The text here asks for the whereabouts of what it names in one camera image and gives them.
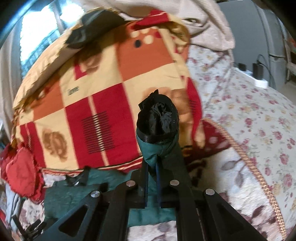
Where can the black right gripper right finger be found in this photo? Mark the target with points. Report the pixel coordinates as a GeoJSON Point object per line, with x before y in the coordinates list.
{"type": "Point", "coordinates": [201, 215]}

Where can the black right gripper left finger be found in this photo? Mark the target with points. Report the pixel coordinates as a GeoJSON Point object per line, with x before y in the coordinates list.
{"type": "Point", "coordinates": [102, 216]}

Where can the green quilted puffer jacket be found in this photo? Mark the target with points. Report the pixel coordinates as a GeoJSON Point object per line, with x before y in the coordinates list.
{"type": "Point", "coordinates": [157, 138]}

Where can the light blue folded cloth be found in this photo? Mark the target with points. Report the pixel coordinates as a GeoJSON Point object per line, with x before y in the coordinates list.
{"type": "Point", "coordinates": [14, 204]}

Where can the red heart shaped pillow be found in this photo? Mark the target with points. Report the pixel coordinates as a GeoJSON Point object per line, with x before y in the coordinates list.
{"type": "Point", "coordinates": [22, 173]}

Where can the red cream rose patterned quilt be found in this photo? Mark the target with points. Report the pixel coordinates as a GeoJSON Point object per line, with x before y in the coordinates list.
{"type": "Point", "coordinates": [78, 108]}

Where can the white power strip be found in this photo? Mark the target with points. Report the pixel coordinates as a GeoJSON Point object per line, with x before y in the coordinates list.
{"type": "Point", "coordinates": [248, 76]}

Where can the black power adapter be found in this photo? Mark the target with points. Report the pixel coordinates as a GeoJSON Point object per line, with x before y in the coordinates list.
{"type": "Point", "coordinates": [257, 71]}

